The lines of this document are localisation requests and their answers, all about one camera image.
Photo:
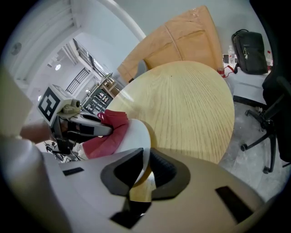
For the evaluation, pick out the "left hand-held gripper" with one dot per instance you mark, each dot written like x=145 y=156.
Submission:
x=48 y=104

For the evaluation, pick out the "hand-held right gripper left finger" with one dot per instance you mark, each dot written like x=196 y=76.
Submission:
x=91 y=193

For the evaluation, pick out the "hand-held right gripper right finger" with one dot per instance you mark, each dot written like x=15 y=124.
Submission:
x=193 y=177

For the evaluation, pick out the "pink cloth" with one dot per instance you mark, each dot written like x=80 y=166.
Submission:
x=113 y=120

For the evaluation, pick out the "white plate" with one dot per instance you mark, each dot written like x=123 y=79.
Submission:
x=138 y=136

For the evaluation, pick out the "person's left forearm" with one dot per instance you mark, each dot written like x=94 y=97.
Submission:
x=34 y=133

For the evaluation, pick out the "round wooden table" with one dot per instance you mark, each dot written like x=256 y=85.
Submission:
x=182 y=109

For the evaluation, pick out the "round ceiling light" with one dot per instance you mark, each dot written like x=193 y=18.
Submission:
x=58 y=67

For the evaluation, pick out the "white low cabinet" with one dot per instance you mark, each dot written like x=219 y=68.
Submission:
x=245 y=84

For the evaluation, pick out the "round ceiling vent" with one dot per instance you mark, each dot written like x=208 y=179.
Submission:
x=16 y=48

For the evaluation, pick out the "black office chair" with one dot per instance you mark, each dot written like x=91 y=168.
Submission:
x=279 y=91

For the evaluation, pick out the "large orange wooden board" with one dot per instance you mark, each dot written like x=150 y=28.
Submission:
x=186 y=41

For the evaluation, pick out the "clear plastic water bottle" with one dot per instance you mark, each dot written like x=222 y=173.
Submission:
x=269 y=60
x=231 y=57

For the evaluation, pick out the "black backpack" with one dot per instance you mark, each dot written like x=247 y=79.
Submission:
x=250 y=52

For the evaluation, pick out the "gray chair with black frame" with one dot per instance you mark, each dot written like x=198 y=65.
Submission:
x=142 y=67

